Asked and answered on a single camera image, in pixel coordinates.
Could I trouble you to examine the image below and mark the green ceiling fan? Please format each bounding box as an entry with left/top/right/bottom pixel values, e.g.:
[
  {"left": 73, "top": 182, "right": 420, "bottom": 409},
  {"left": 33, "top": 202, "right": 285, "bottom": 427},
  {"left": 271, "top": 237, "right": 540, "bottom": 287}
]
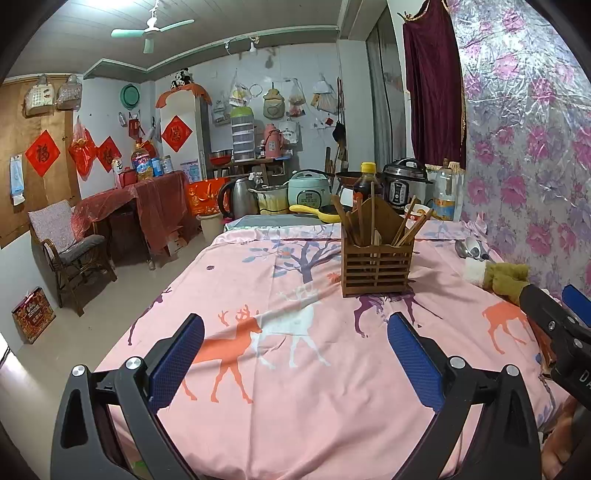
[{"left": 111, "top": 0, "right": 195, "bottom": 55}]

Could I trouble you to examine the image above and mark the slatted wooden chopstick holder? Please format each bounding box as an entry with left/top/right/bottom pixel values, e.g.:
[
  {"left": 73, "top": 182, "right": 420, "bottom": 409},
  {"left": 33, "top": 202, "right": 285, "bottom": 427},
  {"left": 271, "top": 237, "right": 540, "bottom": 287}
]
[{"left": 341, "top": 196, "right": 415, "bottom": 297}]

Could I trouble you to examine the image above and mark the red gift box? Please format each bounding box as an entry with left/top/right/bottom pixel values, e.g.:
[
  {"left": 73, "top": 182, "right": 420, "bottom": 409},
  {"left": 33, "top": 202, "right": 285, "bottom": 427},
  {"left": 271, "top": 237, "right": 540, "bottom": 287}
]
[{"left": 11, "top": 286, "right": 57, "bottom": 344}]

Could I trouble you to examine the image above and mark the white tote bag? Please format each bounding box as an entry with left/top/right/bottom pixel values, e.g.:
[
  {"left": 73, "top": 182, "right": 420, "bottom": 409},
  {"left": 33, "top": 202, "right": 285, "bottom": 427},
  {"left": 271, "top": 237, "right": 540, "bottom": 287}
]
[{"left": 277, "top": 120, "right": 300, "bottom": 153}]

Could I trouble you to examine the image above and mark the person's right hand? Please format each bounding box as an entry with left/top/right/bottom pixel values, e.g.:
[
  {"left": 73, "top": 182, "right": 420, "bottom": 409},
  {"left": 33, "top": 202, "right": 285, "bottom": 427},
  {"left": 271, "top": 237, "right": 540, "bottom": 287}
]
[{"left": 541, "top": 399, "right": 583, "bottom": 469}]

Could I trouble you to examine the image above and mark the soy sauce bottle yellow cap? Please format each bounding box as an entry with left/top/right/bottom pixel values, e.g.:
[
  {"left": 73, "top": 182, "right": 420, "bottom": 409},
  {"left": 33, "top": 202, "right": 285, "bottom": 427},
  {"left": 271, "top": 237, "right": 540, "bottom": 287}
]
[{"left": 352, "top": 161, "right": 384, "bottom": 210}]

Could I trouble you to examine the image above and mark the red diamond paper on refrigerator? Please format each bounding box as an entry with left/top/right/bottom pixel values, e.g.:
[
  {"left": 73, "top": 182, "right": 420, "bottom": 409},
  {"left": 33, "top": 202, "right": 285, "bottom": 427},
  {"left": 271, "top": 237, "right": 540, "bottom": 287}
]
[{"left": 161, "top": 115, "right": 194, "bottom": 153}]

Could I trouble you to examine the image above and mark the green and white plush cloth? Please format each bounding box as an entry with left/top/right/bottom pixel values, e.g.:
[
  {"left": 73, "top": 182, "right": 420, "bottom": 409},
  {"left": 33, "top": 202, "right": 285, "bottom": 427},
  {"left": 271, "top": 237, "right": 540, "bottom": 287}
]
[{"left": 463, "top": 256, "right": 532, "bottom": 305}]

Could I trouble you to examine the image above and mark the red gift bag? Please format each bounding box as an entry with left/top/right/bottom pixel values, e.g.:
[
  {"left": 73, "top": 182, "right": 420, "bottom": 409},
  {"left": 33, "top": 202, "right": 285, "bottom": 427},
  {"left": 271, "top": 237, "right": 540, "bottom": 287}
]
[{"left": 187, "top": 178, "right": 230, "bottom": 217}]

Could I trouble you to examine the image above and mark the brown leather bag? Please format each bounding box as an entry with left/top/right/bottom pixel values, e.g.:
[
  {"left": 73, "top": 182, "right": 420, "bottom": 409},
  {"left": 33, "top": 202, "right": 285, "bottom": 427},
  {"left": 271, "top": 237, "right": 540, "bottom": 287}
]
[{"left": 531, "top": 323, "right": 557, "bottom": 372}]

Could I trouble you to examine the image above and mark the clear cooking oil bottle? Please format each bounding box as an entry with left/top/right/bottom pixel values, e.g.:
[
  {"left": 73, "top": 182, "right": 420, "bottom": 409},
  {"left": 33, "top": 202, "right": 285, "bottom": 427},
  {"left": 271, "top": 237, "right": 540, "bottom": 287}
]
[{"left": 433, "top": 159, "right": 465, "bottom": 222}]

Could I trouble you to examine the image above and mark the wooden wall board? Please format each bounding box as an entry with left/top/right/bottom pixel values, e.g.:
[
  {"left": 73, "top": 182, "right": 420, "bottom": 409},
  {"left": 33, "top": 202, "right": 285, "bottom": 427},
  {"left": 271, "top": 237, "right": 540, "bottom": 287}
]
[{"left": 0, "top": 74, "right": 81, "bottom": 250}]

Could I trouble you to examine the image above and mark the steel pressure cooker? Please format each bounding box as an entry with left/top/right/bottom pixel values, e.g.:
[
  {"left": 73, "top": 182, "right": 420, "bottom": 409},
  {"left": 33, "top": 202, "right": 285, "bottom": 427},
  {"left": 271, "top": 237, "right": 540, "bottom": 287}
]
[{"left": 382, "top": 158, "right": 435, "bottom": 214}]

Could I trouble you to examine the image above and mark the white refrigerator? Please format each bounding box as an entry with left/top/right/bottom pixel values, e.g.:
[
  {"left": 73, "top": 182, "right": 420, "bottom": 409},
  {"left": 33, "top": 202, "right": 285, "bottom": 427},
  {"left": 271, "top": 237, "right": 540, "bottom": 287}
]
[{"left": 157, "top": 85, "right": 211, "bottom": 183}]

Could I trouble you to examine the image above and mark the large yellow oil bottle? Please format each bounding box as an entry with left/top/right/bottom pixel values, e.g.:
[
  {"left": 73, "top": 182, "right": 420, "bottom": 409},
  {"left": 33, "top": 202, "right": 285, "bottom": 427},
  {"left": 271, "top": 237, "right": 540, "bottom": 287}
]
[{"left": 131, "top": 141, "right": 154, "bottom": 181}]

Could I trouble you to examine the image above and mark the cardboard box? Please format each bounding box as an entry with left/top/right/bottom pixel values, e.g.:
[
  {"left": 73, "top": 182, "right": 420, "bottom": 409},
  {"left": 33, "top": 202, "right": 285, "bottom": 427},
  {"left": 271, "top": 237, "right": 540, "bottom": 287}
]
[{"left": 166, "top": 228, "right": 188, "bottom": 257}]

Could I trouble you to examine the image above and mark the stacked container with green lid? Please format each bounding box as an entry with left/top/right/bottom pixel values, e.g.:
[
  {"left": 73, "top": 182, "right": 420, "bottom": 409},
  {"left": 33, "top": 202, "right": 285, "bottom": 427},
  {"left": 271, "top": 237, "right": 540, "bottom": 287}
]
[{"left": 229, "top": 105, "right": 256, "bottom": 161}]

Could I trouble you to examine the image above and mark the plastic bag with yellow contents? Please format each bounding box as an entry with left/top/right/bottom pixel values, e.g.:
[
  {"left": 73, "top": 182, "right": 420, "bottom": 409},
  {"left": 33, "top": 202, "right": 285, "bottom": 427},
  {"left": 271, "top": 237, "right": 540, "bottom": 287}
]
[{"left": 228, "top": 69, "right": 252, "bottom": 109}]

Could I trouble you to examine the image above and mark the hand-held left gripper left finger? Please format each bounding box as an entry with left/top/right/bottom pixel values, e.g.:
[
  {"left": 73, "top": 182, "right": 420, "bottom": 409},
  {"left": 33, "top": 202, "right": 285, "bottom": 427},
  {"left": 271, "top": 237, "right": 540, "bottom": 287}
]
[{"left": 50, "top": 313, "right": 206, "bottom": 480}]

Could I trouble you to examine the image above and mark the floral plastic wall sheet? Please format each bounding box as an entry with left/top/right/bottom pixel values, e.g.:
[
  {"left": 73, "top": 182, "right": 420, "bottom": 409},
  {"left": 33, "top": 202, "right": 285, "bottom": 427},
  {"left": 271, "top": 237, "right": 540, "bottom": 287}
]
[{"left": 455, "top": 0, "right": 591, "bottom": 296}]

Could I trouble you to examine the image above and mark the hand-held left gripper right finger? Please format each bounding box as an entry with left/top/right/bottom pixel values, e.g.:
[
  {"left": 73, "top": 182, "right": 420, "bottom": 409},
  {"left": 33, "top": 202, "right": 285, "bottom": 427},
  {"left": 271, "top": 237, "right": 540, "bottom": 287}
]
[{"left": 387, "top": 311, "right": 542, "bottom": 480}]

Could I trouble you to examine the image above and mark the steel electric kettle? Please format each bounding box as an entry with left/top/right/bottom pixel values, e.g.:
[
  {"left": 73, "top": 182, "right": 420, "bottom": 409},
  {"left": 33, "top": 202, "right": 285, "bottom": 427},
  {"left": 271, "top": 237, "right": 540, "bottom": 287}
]
[{"left": 217, "top": 176, "right": 258, "bottom": 220}]

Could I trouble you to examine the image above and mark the red cloth covered table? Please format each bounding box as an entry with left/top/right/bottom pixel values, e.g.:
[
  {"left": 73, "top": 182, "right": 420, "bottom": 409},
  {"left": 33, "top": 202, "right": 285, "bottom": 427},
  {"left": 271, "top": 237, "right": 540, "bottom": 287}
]
[{"left": 74, "top": 170, "right": 200, "bottom": 268}]

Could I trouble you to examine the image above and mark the yellow enamel pot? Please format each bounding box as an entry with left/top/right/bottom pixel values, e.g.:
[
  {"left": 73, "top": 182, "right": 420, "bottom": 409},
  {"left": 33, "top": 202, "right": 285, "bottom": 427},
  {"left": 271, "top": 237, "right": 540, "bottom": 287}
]
[{"left": 249, "top": 184, "right": 289, "bottom": 217}]

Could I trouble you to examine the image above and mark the beige hanging bag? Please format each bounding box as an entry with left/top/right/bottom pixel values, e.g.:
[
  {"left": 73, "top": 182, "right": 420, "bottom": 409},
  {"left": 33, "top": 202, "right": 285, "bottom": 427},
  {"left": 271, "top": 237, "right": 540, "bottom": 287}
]
[{"left": 263, "top": 83, "right": 288, "bottom": 121}]

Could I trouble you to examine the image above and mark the pink deer print tablecloth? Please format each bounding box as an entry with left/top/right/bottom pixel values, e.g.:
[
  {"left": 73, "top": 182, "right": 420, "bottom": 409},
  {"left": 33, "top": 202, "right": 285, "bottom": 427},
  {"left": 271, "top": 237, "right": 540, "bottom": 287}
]
[{"left": 95, "top": 217, "right": 573, "bottom": 480}]

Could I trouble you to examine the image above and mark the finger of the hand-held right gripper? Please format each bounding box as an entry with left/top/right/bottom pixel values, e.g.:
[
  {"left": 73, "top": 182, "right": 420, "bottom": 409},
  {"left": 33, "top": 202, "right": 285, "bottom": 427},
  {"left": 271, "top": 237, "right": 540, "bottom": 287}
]
[
  {"left": 561, "top": 284, "right": 591, "bottom": 326},
  {"left": 518, "top": 281, "right": 591, "bottom": 366}
]

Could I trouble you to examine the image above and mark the grey blue cloth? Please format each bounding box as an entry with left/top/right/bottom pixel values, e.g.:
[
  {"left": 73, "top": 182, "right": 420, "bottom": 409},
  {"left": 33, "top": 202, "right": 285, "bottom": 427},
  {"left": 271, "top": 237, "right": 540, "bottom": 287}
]
[{"left": 224, "top": 215, "right": 340, "bottom": 232}]

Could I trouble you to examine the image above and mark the orange cloth on refrigerator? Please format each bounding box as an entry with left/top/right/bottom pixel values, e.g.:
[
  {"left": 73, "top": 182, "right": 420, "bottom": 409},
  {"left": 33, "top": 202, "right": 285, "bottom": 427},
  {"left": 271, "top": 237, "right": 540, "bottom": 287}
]
[{"left": 154, "top": 83, "right": 212, "bottom": 109}]

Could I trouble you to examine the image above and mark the beige waste bin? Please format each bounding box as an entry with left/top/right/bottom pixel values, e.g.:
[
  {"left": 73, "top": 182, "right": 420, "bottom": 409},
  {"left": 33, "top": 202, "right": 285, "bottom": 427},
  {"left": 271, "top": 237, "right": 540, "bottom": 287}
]
[{"left": 198, "top": 212, "right": 225, "bottom": 241}]

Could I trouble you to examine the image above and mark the rattan armchair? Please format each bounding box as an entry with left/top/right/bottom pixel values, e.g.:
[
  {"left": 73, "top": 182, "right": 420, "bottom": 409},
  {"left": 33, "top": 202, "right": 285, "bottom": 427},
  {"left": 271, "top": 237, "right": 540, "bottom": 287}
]
[{"left": 28, "top": 199, "right": 118, "bottom": 317}]

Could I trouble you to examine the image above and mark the red diamond paper on board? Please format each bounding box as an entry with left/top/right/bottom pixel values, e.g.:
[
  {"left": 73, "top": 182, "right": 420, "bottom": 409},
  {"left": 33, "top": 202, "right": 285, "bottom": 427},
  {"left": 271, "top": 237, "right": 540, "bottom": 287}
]
[{"left": 24, "top": 129, "right": 62, "bottom": 177}]

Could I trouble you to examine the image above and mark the small red diamond paper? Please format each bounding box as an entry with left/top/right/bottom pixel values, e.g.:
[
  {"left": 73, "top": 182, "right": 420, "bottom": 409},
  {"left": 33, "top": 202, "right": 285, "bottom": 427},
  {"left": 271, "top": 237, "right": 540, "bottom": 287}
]
[{"left": 96, "top": 136, "right": 123, "bottom": 174}]

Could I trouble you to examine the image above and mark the small yellow pan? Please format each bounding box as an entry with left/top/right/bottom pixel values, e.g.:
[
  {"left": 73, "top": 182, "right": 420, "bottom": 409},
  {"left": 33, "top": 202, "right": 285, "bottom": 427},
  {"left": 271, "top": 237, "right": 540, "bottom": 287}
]
[{"left": 290, "top": 204, "right": 341, "bottom": 223}]

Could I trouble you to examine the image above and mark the hanging clear plastic bag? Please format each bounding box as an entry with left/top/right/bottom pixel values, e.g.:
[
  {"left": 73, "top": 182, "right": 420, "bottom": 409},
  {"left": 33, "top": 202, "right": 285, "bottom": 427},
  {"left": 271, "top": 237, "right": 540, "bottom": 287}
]
[{"left": 311, "top": 79, "right": 338, "bottom": 114}]

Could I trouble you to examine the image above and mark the metal bag chain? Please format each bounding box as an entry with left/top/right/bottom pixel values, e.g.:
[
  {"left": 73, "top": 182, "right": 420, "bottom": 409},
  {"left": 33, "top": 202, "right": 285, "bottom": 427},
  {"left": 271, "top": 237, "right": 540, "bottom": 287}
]
[{"left": 538, "top": 369, "right": 557, "bottom": 416}]

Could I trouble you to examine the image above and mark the bagged telephone on wall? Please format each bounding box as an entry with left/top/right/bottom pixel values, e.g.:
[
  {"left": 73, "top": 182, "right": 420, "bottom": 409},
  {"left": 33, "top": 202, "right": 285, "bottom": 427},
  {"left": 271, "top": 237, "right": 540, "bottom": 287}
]
[
  {"left": 55, "top": 74, "right": 84, "bottom": 112},
  {"left": 25, "top": 76, "right": 56, "bottom": 116}
]

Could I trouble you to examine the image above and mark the bundle of wooden chopsticks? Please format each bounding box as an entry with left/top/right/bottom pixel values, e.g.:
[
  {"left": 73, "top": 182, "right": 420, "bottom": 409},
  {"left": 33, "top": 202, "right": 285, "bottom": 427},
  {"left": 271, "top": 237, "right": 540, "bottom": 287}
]
[{"left": 330, "top": 181, "right": 435, "bottom": 247}]

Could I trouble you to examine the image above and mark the plastic bag with red contents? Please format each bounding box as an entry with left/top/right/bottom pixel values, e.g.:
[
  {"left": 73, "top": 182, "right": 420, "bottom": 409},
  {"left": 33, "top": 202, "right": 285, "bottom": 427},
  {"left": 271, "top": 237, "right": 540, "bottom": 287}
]
[{"left": 288, "top": 78, "right": 306, "bottom": 118}]

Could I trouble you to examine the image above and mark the pink thermos flask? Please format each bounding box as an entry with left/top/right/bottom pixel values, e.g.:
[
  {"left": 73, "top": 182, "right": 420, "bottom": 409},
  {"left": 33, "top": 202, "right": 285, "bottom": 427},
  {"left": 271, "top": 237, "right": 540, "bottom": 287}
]
[{"left": 263, "top": 122, "right": 287, "bottom": 160}]

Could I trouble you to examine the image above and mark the blue and white packet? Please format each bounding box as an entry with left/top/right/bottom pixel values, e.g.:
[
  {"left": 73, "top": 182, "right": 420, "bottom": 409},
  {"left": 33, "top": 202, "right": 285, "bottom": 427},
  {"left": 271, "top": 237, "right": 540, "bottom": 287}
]
[{"left": 9, "top": 154, "right": 26, "bottom": 206}]

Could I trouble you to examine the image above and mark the rice cooker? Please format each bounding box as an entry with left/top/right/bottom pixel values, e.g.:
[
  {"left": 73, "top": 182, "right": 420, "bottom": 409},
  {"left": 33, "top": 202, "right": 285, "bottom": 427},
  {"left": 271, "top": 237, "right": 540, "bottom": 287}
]
[{"left": 288, "top": 170, "right": 332, "bottom": 208}]

